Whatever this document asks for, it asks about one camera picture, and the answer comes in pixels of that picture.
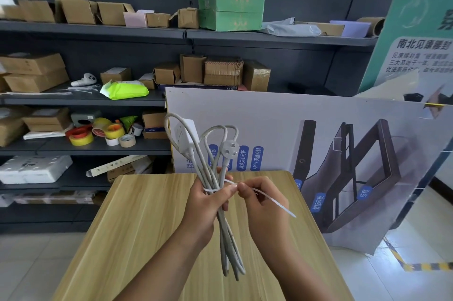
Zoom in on large white bed poster board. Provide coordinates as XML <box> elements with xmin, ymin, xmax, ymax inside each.
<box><xmin>165</xmin><ymin>87</ymin><xmax>453</xmax><ymax>256</ymax></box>

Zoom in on green wet wipes pack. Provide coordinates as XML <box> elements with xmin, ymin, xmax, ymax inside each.
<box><xmin>99</xmin><ymin>80</ymin><xmax>150</xmax><ymax>100</ymax></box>

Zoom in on grey plastic mailer bag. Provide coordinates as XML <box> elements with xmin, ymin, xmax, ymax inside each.
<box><xmin>258</xmin><ymin>17</ymin><xmax>323</xmax><ymax>37</ymax></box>

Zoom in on green and white poster board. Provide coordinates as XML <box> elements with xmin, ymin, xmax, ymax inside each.
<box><xmin>358</xmin><ymin>0</ymin><xmax>453</xmax><ymax>100</ymax></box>

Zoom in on grey box with hole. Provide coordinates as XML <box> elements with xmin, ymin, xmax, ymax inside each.
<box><xmin>70</xmin><ymin>110</ymin><xmax>102</xmax><ymax>128</ymax></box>

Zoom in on green cone wrapper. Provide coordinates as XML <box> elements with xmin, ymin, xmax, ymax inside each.
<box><xmin>119</xmin><ymin>115</ymin><xmax>139</xmax><ymax>132</ymax></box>

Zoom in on white styrofoam block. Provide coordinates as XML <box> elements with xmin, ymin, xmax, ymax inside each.
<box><xmin>0</xmin><ymin>155</ymin><xmax>73</xmax><ymax>185</ymax></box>

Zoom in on white paper sheets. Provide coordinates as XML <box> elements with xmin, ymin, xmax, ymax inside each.
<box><xmin>23</xmin><ymin>129</ymin><xmax>72</xmax><ymax>141</ymax></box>

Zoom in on pink box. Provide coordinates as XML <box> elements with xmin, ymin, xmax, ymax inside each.
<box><xmin>123</xmin><ymin>11</ymin><xmax>149</xmax><ymax>28</ymax></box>

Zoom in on yellow tape roll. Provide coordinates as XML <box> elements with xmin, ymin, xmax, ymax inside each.
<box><xmin>103</xmin><ymin>123</ymin><xmax>126</xmax><ymax>141</ymax></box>
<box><xmin>68</xmin><ymin>132</ymin><xmax>95</xmax><ymax>146</ymax></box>

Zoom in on small brown cardboard box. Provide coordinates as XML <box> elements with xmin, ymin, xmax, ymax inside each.
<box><xmin>170</xmin><ymin>7</ymin><xmax>199</xmax><ymax>29</ymax></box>
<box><xmin>146</xmin><ymin>12</ymin><xmax>171</xmax><ymax>28</ymax></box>

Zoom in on white power strip with cable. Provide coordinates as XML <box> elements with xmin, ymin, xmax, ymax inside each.
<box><xmin>164</xmin><ymin>113</ymin><xmax>247</xmax><ymax>281</ymax></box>

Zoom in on dark grey metal shelf unit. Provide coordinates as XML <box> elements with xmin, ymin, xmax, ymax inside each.
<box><xmin>0</xmin><ymin>0</ymin><xmax>395</xmax><ymax>235</ymax></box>

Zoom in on person's right forearm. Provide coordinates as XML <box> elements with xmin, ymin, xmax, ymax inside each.
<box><xmin>249</xmin><ymin>234</ymin><xmax>341</xmax><ymax>301</ymax></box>

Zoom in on red tape roll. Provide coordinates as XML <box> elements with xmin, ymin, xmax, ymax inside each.
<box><xmin>65</xmin><ymin>125</ymin><xmax>93</xmax><ymax>139</ymax></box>

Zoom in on brown cardboard tube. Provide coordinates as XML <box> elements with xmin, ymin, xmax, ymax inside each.
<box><xmin>355</xmin><ymin>17</ymin><xmax>386</xmax><ymax>38</ymax></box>

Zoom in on long white box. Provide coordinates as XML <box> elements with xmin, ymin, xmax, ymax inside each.
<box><xmin>86</xmin><ymin>155</ymin><xmax>153</xmax><ymax>178</ymax></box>

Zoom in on clear yellowish tape roll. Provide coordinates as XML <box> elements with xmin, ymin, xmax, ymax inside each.
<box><xmin>92</xmin><ymin>117</ymin><xmax>113</xmax><ymax>137</ymax></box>

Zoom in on green cardboard box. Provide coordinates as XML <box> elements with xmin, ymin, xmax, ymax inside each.
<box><xmin>198</xmin><ymin>11</ymin><xmax>264</xmax><ymax>32</ymax></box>
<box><xmin>198</xmin><ymin>0</ymin><xmax>265</xmax><ymax>14</ymax></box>

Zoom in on white handheld controller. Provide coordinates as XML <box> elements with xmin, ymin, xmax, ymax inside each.
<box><xmin>70</xmin><ymin>73</ymin><xmax>98</xmax><ymax>88</ymax></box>

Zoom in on lavender box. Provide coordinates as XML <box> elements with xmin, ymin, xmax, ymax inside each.
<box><xmin>329</xmin><ymin>20</ymin><xmax>373</xmax><ymax>38</ymax></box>

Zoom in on person's left hand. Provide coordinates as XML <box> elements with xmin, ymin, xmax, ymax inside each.
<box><xmin>180</xmin><ymin>168</ymin><xmax>238</xmax><ymax>246</ymax></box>

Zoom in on flat brown cardboard box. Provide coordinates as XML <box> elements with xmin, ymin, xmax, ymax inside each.
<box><xmin>294</xmin><ymin>21</ymin><xmax>345</xmax><ymax>37</ymax></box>
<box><xmin>0</xmin><ymin>53</ymin><xmax>67</xmax><ymax>76</ymax></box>
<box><xmin>0</xmin><ymin>68</ymin><xmax>70</xmax><ymax>93</ymax></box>

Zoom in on row of brown cardboard boxes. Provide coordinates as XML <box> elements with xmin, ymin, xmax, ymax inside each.
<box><xmin>100</xmin><ymin>53</ymin><xmax>272</xmax><ymax>92</ymax></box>

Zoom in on bundle of white zip ties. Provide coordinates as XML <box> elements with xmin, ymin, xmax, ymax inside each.
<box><xmin>53</xmin><ymin>84</ymin><xmax>102</xmax><ymax>93</ymax></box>

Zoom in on person's left forearm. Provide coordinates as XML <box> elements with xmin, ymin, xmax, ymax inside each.
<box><xmin>113</xmin><ymin>227</ymin><xmax>215</xmax><ymax>301</ymax></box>

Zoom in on white zip tie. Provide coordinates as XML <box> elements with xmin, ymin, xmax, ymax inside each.
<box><xmin>203</xmin><ymin>179</ymin><xmax>297</xmax><ymax>219</ymax></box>

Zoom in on person's right hand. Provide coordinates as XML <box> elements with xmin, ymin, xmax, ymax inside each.
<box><xmin>237</xmin><ymin>176</ymin><xmax>295</xmax><ymax>245</ymax></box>

